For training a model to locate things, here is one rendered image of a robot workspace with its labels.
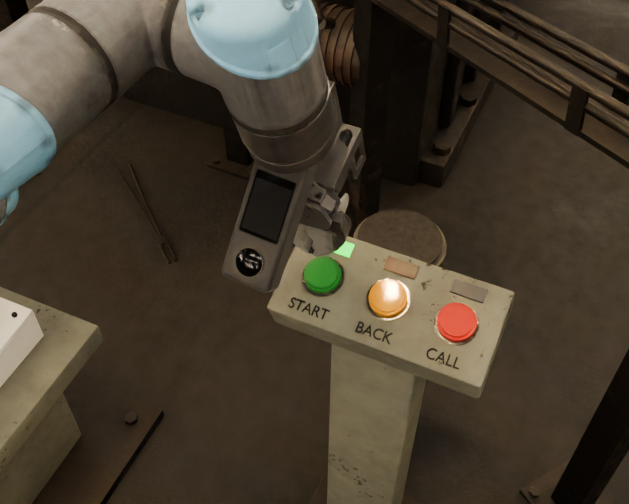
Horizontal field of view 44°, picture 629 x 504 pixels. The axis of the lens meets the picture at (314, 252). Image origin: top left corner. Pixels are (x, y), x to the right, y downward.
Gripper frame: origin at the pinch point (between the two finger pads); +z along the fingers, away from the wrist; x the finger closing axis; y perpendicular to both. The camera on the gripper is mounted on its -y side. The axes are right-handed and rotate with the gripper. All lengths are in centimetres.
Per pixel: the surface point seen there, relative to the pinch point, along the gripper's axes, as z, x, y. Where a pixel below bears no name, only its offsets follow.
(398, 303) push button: 5.6, -8.9, -0.3
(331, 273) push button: 5.6, -1.0, 0.3
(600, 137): 8.1, -22.5, 26.9
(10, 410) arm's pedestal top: 29, 39, -26
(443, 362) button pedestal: 6.6, -15.2, -4.3
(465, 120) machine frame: 91, 7, 76
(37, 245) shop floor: 73, 80, 6
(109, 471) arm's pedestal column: 58, 35, -29
